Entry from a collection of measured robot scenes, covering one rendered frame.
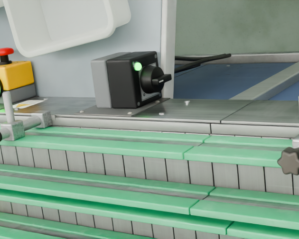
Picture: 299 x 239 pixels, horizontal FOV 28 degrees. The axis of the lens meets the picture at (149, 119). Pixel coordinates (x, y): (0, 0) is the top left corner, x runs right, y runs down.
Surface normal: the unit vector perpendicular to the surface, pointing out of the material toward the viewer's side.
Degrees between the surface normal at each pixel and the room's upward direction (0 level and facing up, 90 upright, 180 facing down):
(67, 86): 0
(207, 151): 90
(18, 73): 90
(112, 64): 0
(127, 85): 0
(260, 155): 90
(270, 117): 90
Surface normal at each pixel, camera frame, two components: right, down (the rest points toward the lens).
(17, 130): 0.84, 0.04
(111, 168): -0.54, 0.26
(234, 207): -0.11, -0.97
